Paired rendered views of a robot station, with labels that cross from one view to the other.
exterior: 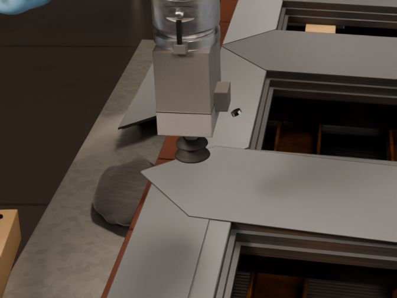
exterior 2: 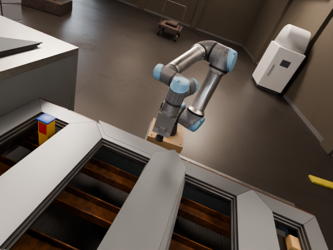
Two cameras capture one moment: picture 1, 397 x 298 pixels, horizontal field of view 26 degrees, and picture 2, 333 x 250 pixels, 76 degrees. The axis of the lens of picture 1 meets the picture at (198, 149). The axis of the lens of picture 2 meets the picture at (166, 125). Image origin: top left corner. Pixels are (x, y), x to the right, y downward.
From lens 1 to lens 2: 1.15 m
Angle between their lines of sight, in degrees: 69
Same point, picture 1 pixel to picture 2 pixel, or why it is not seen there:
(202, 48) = (161, 112)
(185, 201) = (160, 153)
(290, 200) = (157, 172)
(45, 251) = not seen: hidden behind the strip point
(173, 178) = (170, 154)
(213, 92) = (159, 125)
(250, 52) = (249, 196)
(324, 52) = (255, 219)
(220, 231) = (146, 155)
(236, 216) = (152, 159)
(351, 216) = (147, 183)
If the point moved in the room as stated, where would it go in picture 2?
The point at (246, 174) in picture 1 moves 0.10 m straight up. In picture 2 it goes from (171, 168) to (178, 154)
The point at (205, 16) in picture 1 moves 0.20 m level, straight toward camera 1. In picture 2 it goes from (164, 106) to (119, 92)
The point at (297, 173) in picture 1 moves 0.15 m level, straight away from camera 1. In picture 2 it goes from (171, 179) to (201, 192)
